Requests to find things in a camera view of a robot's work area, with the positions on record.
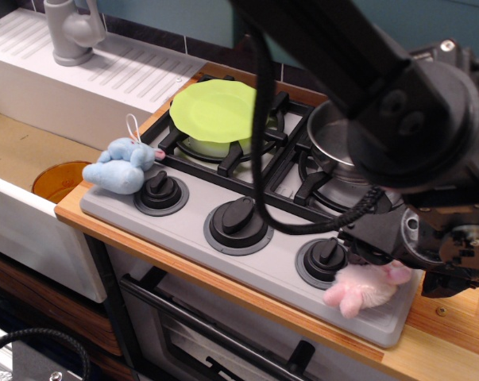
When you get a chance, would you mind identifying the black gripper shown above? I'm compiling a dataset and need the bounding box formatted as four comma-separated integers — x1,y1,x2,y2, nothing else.
339,162,479,298

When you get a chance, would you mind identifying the pink stuffed rabbit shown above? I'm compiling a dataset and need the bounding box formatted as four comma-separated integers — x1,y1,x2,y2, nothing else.
323,260,412,318

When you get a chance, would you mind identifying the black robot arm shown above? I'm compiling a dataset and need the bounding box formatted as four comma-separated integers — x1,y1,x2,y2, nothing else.
234,1,479,298

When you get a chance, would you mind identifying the right black stove knob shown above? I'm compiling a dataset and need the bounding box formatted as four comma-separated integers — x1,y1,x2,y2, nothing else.
296,237,348,291

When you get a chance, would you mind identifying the black stove knob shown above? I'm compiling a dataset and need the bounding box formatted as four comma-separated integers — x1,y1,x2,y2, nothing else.
134,171,189,217
203,197,274,256
296,237,348,291

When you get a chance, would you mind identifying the right black burner grate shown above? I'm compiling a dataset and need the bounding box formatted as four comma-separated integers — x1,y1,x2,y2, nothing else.
261,114,395,223

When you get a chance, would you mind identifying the black burner grate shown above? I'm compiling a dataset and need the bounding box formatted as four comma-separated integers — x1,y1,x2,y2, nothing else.
261,114,395,223
142,75,314,195

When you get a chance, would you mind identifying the stainless steel pan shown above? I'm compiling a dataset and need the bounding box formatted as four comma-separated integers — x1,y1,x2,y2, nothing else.
307,101,369,186

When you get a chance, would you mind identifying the middle black stove knob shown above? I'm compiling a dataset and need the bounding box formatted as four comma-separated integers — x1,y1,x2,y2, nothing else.
203,197,274,256

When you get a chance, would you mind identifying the grey toy stove top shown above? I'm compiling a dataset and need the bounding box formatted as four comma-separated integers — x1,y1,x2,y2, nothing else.
79,75,425,349

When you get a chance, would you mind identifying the left black burner grate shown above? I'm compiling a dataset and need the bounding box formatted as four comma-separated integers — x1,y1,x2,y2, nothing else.
142,75,314,195

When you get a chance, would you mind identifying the green plastic plate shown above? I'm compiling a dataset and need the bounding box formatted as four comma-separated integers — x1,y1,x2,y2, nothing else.
169,79,257,143

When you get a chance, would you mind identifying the toy oven door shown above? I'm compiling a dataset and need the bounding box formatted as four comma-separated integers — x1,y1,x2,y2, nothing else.
118,273,343,381

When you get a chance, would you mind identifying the left black stove knob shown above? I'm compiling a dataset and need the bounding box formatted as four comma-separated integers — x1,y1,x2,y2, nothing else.
134,171,189,217

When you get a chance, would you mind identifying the blue stuffed elephant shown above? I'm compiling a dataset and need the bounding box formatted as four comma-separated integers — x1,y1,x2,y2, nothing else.
82,114,166,194

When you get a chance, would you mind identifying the white toy sink unit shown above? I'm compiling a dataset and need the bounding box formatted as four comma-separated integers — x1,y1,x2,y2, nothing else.
0,8,203,303

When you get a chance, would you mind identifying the grey toy faucet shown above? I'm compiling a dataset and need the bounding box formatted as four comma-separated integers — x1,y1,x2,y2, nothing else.
44,0,106,67

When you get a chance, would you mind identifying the black oven door handle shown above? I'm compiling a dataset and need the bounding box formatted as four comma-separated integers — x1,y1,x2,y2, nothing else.
119,275,315,380

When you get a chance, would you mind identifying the black braided cable lower left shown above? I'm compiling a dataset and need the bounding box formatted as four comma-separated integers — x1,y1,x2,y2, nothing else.
0,327,91,381

